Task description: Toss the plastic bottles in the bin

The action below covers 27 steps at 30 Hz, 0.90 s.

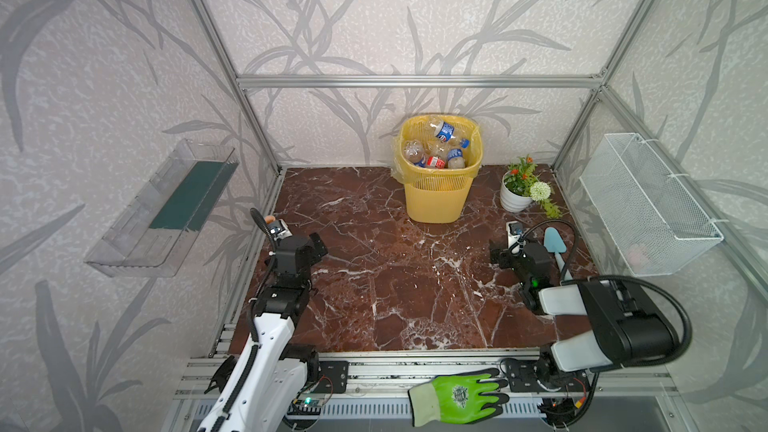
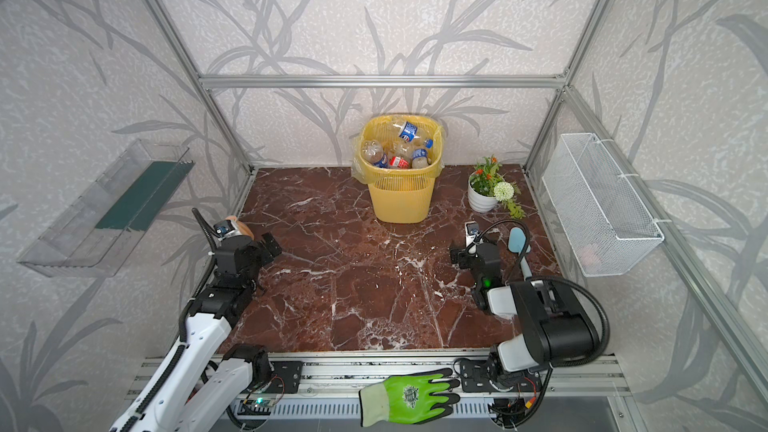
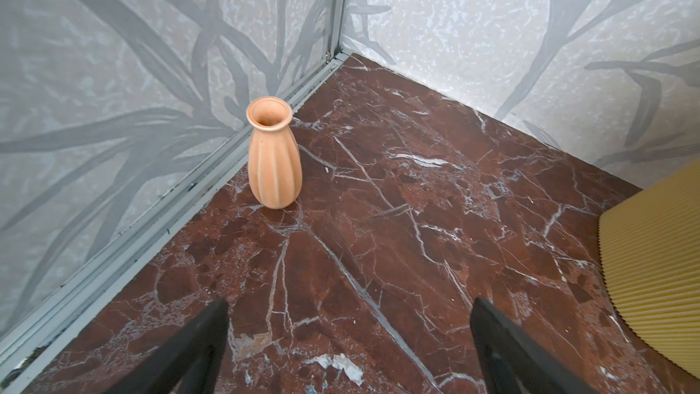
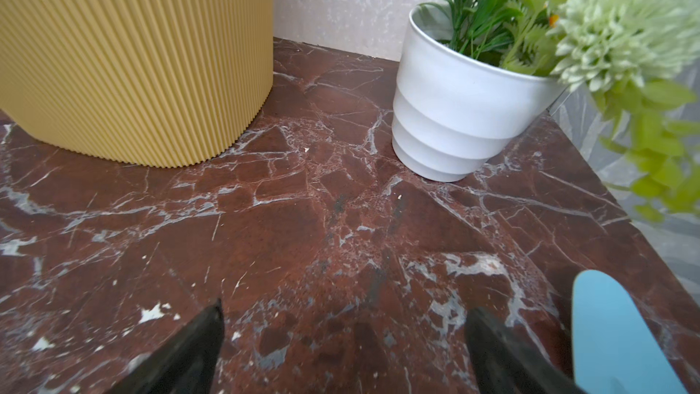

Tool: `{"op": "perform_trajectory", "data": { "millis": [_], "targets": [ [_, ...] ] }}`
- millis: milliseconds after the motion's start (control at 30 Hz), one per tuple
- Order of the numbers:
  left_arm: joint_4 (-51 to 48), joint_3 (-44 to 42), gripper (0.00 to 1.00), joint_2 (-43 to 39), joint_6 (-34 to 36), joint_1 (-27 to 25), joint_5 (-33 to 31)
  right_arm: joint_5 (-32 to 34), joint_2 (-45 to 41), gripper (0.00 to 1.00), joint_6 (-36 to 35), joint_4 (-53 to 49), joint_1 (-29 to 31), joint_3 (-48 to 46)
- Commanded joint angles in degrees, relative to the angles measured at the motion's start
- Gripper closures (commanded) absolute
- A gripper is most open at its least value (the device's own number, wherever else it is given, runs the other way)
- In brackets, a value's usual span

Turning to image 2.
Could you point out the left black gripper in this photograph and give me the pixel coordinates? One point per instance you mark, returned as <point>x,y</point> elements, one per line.
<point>258,250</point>

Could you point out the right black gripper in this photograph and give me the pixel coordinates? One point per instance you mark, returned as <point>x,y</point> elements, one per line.
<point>471,255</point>

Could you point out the pepsi bottle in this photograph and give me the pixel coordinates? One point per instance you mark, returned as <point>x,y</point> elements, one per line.
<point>420,153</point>
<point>408,131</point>
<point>382,162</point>

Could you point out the clear bottle red label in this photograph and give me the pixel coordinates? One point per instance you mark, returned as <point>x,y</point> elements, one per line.
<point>398,162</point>

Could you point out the orange cap white bottle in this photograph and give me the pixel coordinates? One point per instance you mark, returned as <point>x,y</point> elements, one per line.
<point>372,150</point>

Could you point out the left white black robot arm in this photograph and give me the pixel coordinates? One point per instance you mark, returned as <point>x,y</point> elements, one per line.
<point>169,401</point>

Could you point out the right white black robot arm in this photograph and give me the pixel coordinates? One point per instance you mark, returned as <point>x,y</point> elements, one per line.
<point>562,324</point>

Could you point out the yellow ribbed waste bin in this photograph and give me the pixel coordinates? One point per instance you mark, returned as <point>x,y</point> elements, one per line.
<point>402,207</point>

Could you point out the yellow plastic bin liner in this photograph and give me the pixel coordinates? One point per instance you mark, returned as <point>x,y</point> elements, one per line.
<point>381,128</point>

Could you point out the small peach ribbed vase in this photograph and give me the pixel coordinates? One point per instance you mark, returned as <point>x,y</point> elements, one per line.
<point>240,228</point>

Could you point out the white pot with flowers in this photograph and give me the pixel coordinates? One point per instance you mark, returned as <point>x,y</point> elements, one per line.
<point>488,188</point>

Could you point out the green circuit board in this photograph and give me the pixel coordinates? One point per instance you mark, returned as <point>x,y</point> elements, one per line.
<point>260,405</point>

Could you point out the green and black work glove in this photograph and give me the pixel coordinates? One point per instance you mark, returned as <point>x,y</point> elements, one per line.
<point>410,399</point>

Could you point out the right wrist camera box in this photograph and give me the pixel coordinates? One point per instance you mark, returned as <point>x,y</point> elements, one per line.
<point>472,231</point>

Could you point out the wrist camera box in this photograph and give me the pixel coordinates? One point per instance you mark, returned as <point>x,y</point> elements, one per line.
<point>223,228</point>
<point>472,231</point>

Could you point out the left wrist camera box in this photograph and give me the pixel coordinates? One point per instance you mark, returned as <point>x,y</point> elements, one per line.
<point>223,228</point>

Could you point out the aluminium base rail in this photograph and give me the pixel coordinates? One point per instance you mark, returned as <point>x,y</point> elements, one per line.
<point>339,374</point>

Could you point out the white wire mesh basket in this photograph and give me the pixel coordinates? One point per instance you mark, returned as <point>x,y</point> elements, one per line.
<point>608,226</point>

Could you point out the clear acrylic wall shelf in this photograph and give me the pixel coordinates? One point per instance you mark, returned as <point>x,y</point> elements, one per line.
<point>96,234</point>

